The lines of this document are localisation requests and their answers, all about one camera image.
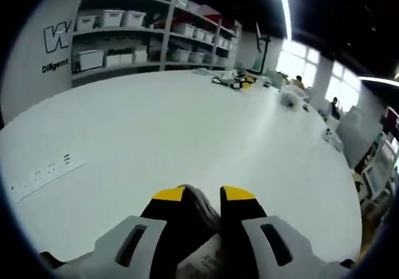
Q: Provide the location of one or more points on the grey towel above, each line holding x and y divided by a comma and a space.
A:
204, 210

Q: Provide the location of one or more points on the white small device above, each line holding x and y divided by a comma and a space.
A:
333, 139

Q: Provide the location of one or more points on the white power strip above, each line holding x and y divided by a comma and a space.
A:
46, 176

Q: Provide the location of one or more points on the crumpled clear plastic bag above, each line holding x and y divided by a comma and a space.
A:
291, 99

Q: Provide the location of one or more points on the yellow black device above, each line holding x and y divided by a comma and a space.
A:
243, 83

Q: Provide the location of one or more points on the grey desk partition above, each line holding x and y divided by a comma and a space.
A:
358, 135

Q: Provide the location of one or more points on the black tripod stand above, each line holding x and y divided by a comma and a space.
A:
265, 54

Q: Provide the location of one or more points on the ceiling light strip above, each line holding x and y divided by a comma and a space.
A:
380, 81
284, 8

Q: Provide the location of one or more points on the grey metal shelf rack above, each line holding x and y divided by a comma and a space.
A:
168, 26

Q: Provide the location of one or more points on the row of white storage bins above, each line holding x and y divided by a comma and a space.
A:
112, 17

